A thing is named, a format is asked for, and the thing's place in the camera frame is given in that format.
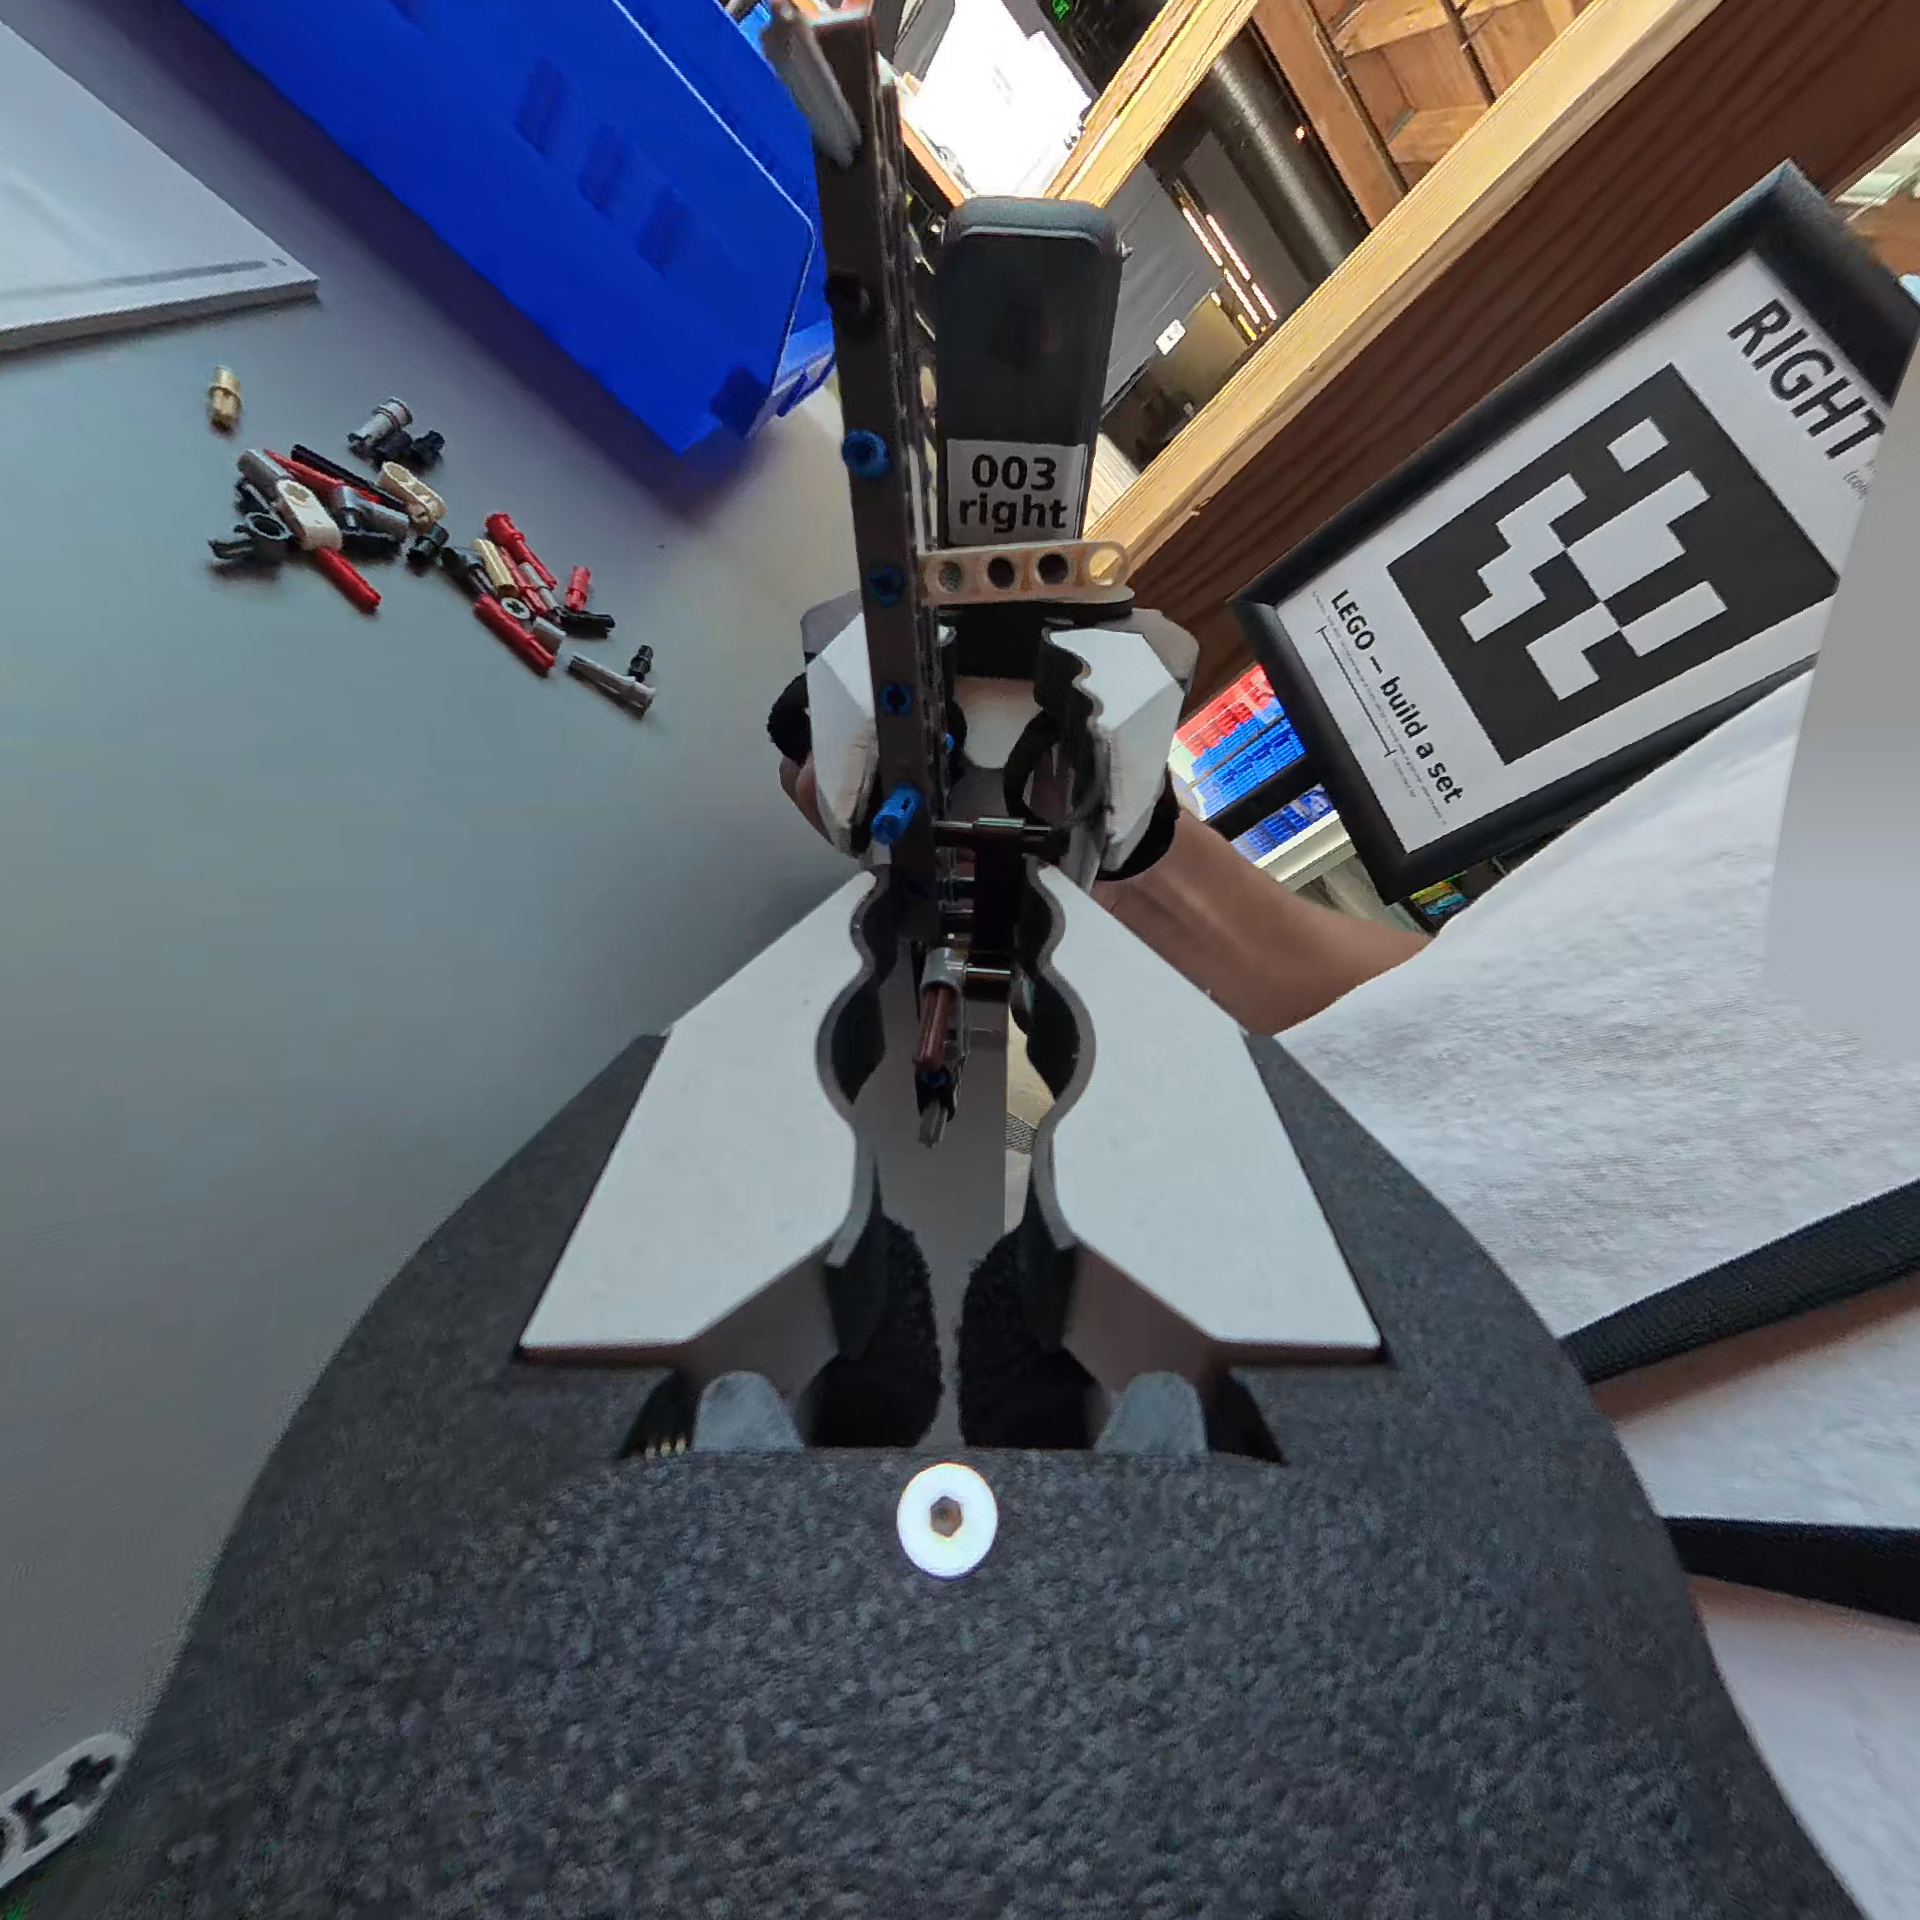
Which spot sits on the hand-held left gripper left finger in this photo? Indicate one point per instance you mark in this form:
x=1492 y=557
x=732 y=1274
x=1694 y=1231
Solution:
x=704 y=1184

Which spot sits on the lego instruction booklet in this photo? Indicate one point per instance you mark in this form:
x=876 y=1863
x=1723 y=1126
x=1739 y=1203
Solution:
x=119 y=224

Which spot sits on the wooden beam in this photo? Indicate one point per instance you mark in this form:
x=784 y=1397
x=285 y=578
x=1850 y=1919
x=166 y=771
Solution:
x=1424 y=299

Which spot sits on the person's right forearm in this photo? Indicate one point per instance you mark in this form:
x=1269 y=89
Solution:
x=1276 y=945

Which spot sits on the black ventilation duct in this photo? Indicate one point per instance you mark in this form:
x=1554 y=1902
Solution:
x=1276 y=149

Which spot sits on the rack of red blue bins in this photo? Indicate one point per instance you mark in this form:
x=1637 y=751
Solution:
x=1244 y=763

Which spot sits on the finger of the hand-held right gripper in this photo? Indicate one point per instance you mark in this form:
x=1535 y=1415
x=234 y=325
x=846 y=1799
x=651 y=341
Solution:
x=1141 y=704
x=844 y=721

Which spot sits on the blue plastic bin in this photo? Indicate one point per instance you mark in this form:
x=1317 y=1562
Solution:
x=571 y=195

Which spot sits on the black framed sign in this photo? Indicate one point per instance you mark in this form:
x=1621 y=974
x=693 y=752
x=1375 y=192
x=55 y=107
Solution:
x=1589 y=569

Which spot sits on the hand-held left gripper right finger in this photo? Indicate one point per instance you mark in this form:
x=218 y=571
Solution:
x=1200 y=1184

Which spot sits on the white lego beam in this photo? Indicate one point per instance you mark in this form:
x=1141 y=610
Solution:
x=31 y=1793

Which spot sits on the person's right hand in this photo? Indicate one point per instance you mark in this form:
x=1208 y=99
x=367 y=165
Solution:
x=808 y=786

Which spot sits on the long dark grey lego assembly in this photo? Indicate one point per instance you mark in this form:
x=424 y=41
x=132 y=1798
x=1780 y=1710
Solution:
x=878 y=510

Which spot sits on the pile of small lego parts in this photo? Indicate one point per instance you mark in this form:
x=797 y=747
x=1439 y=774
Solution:
x=516 y=634

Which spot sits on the tan lego beam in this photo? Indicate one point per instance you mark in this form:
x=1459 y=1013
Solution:
x=1028 y=569

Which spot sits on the tan lego pin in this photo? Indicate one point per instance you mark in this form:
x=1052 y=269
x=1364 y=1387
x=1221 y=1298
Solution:
x=226 y=398

